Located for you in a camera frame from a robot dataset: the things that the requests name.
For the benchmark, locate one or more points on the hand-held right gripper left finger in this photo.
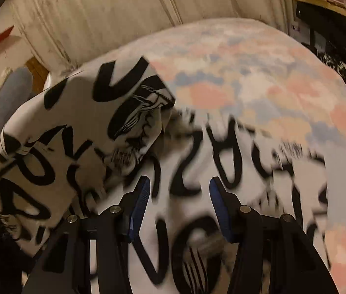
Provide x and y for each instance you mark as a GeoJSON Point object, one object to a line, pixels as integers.
{"type": "Point", "coordinates": [139, 202]}

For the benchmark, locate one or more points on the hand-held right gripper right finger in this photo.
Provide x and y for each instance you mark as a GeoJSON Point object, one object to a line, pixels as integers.
{"type": "Point", "coordinates": [220, 205]}

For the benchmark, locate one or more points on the white black printed shirt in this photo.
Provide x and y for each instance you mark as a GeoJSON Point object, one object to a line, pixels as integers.
{"type": "Point", "coordinates": [69, 113]}

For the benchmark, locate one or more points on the pastel patchy bed sheet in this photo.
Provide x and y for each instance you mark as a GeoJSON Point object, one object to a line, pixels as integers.
{"type": "Point", "coordinates": [252, 82]}

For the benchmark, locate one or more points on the grey-blue cushion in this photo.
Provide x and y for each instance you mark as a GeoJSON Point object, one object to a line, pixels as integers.
{"type": "Point", "coordinates": [7, 107]}

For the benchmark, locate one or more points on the beige curtain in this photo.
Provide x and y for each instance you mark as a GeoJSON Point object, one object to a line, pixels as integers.
{"type": "Point", "coordinates": [130, 12]}

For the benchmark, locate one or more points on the wooden shelf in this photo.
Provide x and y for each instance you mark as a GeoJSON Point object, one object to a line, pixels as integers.
{"type": "Point", "coordinates": [329, 6]}

